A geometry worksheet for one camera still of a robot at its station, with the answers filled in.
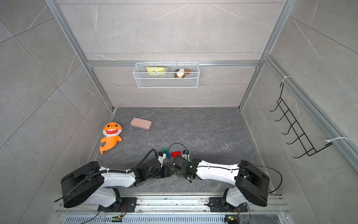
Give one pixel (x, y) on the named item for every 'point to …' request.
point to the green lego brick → (164, 149)
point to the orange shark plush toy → (111, 131)
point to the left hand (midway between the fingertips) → (175, 169)
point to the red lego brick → (174, 154)
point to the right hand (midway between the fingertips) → (181, 171)
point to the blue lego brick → (168, 154)
